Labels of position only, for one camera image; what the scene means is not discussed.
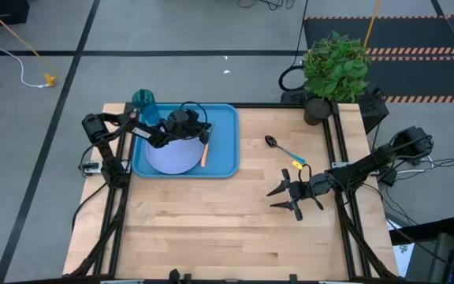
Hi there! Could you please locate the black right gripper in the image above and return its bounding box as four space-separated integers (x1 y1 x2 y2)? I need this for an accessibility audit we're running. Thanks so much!
266 168 334 222

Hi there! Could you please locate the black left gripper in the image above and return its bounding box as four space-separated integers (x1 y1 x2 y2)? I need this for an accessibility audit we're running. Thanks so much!
166 108 214 145

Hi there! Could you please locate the fork with orange handle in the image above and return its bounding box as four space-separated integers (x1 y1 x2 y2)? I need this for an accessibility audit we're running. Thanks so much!
199 141 211 168

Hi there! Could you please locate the lavender round plate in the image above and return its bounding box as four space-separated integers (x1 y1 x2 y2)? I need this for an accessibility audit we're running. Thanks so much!
145 133 207 175

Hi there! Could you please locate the spoon with blue handle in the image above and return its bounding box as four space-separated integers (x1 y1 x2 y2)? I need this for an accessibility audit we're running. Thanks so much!
264 134 307 170

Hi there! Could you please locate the teal faceted plastic cup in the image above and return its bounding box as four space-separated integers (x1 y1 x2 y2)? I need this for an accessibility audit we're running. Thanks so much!
132 88 161 127

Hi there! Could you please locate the blue plastic tray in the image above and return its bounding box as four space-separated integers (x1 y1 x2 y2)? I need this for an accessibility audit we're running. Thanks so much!
131 103 240 179

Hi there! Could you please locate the green potted plant black pot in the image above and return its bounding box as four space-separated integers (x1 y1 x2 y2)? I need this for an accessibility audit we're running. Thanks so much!
302 30 371 126

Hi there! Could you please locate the black hazard striped floor mat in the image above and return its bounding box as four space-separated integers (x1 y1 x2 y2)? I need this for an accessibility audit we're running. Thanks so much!
303 14 454 104

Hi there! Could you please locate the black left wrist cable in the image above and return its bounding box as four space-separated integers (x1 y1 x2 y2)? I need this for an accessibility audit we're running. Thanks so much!
178 100 210 140

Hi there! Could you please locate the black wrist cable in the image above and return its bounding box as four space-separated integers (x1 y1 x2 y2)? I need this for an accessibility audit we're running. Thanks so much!
178 100 210 140
297 163 314 183

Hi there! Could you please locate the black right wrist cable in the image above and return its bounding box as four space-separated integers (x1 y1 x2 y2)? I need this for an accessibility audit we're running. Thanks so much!
297 163 314 183

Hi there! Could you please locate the black aluminium table frame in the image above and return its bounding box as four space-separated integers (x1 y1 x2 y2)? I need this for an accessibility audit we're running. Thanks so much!
67 101 400 284

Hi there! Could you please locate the black hanging cable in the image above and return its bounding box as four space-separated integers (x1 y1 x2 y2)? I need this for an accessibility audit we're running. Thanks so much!
277 0 310 93

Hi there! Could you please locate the black floor cable bundle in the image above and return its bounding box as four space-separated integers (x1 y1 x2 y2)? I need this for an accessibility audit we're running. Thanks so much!
236 0 296 11

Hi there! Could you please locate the white floor cable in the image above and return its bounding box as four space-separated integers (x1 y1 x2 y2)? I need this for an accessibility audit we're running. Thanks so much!
0 0 50 89

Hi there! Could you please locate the yellow hanging cable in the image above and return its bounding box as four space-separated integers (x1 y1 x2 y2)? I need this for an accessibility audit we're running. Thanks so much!
363 0 383 48

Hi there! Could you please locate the yellow floor cable with plug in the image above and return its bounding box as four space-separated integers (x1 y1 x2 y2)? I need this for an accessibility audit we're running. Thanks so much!
0 0 58 88

